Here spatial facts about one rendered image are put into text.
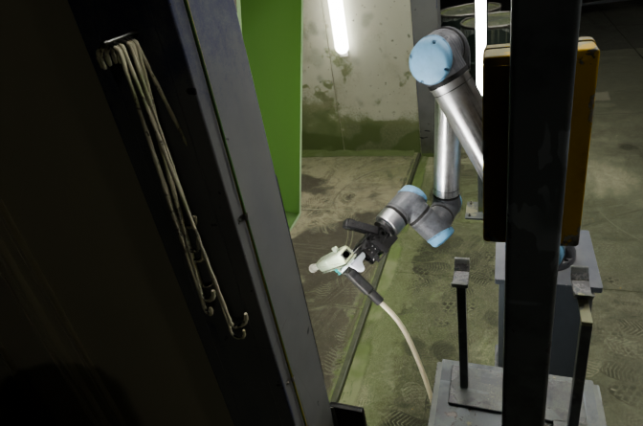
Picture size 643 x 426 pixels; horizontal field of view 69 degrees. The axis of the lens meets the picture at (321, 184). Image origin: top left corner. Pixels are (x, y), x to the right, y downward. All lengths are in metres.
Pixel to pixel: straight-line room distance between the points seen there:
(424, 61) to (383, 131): 2.60
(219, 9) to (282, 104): 1.39
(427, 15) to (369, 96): 0.74
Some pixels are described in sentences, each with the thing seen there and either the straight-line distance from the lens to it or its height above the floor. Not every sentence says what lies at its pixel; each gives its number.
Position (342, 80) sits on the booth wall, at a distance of 3.80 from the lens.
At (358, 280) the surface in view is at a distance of 1.47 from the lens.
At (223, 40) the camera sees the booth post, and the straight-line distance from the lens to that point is 0.83.
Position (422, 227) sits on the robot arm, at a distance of 1.56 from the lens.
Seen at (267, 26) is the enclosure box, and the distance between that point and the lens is 2.11.
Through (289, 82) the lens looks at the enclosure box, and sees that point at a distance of 2.14.
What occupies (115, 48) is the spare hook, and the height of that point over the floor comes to 1.61.
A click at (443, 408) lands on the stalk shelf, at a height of 0.79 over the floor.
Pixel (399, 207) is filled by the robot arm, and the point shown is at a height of 0.90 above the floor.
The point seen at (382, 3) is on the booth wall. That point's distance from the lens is 3.59.
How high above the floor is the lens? 1.70
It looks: 27 degrees down
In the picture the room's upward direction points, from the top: 11 degrees counter-clockwise
